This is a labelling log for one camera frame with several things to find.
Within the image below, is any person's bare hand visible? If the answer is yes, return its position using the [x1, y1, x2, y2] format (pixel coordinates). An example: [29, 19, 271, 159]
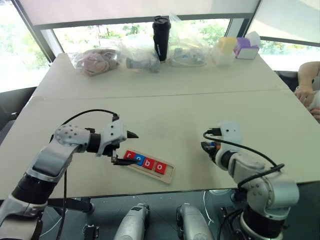
[294, 84, 317, 105]

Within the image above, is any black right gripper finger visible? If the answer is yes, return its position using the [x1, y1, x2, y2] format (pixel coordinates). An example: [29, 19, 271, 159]
[200, 141, 213, 154]

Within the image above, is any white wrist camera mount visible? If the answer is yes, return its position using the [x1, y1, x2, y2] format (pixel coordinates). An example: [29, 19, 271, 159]
[95, 119, 128, 158]
[214, 120, 243, 171]

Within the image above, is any purple and white tissue box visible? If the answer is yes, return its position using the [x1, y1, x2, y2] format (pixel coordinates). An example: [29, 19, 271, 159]
[233, 30, 261, 61]

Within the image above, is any black travel tumbler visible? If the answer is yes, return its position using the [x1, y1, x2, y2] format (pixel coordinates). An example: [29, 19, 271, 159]
[152, 15, 172, 63]

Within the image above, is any light wooden letter tray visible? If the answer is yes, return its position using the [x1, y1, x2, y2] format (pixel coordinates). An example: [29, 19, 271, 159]
[119, 149, 176, 185]

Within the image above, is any silver rounded robot leg shell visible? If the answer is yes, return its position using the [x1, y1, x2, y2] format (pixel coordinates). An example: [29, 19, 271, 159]
[112, 202, 151, 240]
[175, 202, 215, 240]

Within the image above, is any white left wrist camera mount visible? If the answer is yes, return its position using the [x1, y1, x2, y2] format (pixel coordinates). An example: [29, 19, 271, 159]
[95, 119, 128, 158]

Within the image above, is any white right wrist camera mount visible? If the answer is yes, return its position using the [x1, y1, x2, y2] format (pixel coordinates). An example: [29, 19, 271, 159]
[214, 120, 243, 171]

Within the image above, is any red letter block r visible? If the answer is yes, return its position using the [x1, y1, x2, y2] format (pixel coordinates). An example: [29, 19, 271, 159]
[123, 149, 137, 161]

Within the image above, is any black table frame bar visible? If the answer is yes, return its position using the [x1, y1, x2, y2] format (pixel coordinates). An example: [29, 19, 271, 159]
[46, 197, 96, 214]

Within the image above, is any plastic bag with grey items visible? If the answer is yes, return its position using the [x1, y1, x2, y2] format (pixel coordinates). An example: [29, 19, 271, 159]
[116, 34, 161, 74]

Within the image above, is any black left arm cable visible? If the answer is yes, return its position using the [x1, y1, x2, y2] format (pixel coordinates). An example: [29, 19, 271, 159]
[51, 108, 121, 240]

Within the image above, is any white roller window blind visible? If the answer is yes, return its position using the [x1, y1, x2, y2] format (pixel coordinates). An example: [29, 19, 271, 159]
[17, 0, 263, 27]
[246, 0, 320, 43]

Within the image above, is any large clear plastic bag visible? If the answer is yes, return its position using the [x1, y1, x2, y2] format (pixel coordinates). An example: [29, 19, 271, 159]
[167, 13, 214, 68]

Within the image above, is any yellow lidded plastic container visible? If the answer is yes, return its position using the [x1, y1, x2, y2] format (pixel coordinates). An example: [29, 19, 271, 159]
[211, 36, 238, 67]

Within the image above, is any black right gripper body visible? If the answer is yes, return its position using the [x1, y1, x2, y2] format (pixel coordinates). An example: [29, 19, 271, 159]
[206, 146, 220, 164]

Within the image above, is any red letter block b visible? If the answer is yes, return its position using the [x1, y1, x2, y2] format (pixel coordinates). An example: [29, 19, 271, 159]
[142, 156, 157, 171]

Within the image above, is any thin white cable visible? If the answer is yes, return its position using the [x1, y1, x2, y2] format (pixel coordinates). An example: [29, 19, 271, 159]
[202, 191, 215, 225]

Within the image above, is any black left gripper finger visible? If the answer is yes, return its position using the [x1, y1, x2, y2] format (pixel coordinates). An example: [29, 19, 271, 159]
[125, 129, 140, 140]
[111, 155, 139, 167]

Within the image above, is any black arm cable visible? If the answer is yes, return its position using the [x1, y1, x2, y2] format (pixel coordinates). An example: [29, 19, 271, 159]
[202, 127, 286, 189]
[51, 108, 121, 240]

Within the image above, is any plastic bag with pink items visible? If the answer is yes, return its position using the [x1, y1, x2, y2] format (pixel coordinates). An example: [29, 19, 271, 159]
[71, 48, 121, 77]

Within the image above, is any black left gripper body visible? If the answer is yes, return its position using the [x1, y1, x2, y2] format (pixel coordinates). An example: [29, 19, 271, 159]
[102, 139, 121, 164]

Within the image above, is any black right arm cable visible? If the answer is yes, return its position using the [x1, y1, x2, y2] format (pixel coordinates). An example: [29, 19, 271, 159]
[202, 127, 286, 189]

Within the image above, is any red letter block o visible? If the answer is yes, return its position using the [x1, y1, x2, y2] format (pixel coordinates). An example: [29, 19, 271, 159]
[154, 161, 168, 175]

